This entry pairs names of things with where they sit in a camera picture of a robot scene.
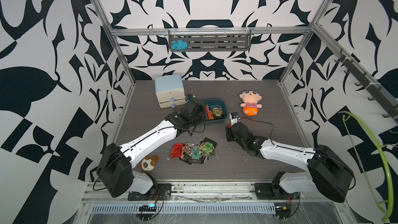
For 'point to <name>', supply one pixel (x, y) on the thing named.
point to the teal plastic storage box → (220, 102)
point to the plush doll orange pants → (250, 99)
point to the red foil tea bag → (176, 150)
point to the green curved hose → (345, 117)
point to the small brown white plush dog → (147, 164)
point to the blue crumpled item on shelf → (179, 45)
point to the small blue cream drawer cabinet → (170, 90)
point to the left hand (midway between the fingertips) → (205, 109)
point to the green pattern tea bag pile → (198, 152)
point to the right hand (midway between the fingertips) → (226, 125)
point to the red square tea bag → (210, 114)
